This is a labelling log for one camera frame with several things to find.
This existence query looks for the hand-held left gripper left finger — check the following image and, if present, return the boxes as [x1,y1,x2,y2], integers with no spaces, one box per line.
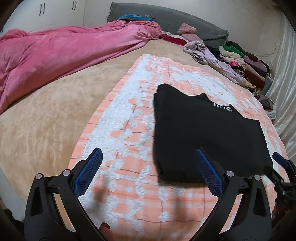
[24,148,107,241]

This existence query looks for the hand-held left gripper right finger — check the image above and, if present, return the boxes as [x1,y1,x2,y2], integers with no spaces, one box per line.
[192,148,273,241]

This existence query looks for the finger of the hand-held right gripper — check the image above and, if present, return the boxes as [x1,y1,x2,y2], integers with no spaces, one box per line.
[272,152,296,173]
[264,165,284,184]

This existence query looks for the black sweater with orange cuffs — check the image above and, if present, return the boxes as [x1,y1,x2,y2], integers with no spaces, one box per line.
[153,83,274,184]

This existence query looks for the heap of purple and white clothes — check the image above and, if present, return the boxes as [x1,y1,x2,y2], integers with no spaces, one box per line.
[253,91,277,120]

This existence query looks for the pile of folded clothes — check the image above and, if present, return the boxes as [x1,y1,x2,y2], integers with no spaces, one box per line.
[206,41,270,89]

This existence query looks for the person's left hand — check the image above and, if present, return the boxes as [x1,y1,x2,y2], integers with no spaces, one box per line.
[99,222,115,241]

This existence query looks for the orange and white fuzzy blanket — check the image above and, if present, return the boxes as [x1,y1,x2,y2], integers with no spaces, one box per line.
[68,54,288,241]

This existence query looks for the beige bed sheet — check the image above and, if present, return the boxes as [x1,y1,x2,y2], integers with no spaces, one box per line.
[0,38,253,223]

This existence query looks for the grey fabric cushion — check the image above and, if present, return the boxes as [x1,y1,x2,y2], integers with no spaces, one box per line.
[264,76,273,93]

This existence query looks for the white satin curtain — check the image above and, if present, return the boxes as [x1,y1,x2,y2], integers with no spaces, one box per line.
[264,14,296,152]

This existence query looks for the lavender garment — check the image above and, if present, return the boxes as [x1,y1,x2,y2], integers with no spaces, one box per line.
[183,40,250,88]

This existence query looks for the pink duvet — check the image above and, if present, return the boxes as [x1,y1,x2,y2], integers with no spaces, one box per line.
[0,20,162,115]

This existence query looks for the pink fuzzy pillow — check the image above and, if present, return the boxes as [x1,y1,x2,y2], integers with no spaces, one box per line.
[181,33,204,43]
[177,23,197,35]

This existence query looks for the red cloth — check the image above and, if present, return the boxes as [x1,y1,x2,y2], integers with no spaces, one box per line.
[161,32,189,44]

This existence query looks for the grey headboard cover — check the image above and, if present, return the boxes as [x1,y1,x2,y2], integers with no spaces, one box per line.
[107,2,229,43]

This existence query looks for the white glossy wardrobe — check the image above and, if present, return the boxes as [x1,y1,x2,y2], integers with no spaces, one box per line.
[0,0,112,39]

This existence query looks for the blue cloth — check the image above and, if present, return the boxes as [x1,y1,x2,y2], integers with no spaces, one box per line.
[118,13,155,23]

